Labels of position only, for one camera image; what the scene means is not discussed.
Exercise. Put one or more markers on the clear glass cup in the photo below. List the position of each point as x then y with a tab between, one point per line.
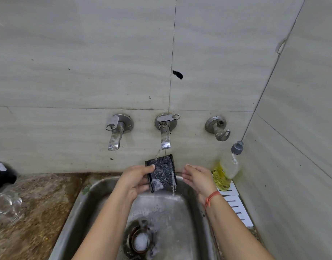
6	207

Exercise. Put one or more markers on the dark speckled sponge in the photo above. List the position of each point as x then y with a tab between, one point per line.
163	170

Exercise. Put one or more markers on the orange wrist thread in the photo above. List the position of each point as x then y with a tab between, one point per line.
212	199

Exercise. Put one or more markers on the person's right hand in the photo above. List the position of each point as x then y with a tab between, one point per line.
201	182

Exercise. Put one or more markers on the chrome wall tap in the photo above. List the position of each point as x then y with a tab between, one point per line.
118	124
164	124

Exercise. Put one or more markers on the metal sink drain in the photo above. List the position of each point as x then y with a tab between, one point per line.
140	241

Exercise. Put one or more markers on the person's right forearm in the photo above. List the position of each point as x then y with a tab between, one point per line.
236	232

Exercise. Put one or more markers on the stainless steel sink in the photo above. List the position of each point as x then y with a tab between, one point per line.
76	213

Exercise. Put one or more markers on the black dish rack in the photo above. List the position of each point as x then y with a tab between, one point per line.
3	178

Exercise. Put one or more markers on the person's left forearm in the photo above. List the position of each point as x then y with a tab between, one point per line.
106	230

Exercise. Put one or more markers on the black tape piece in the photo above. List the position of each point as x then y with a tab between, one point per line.
177	75

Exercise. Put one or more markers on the yellow dish soap bottle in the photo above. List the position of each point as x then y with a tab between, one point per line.
224	173

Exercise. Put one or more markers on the grey wall valve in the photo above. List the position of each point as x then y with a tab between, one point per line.
216	125

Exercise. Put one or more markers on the person's left hand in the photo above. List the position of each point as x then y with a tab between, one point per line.
130	182

